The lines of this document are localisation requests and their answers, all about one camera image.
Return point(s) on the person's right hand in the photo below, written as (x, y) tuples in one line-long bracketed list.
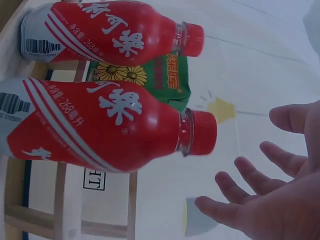
[(282, 215)]

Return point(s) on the green flower print drink carton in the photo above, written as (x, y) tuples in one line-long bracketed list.
[(167, 77)]

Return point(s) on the red labelled drink bottle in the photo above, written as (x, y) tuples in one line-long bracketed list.
[(105, 27), (100, 130)]

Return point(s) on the wooden compartment tray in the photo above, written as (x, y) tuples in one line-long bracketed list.
[(60, 192)]

